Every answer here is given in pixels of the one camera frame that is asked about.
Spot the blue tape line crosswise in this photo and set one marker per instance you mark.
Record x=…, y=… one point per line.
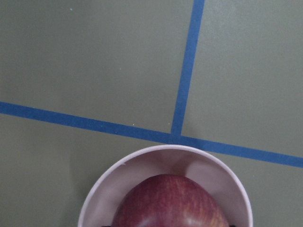
x=145, y=134

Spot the pink bowl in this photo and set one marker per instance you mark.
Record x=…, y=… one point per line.
x=203, y=168

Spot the blue tape line centre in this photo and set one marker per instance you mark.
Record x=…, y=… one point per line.
x=187, y=67

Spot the red apple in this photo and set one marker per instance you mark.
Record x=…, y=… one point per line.
x=169, y=201

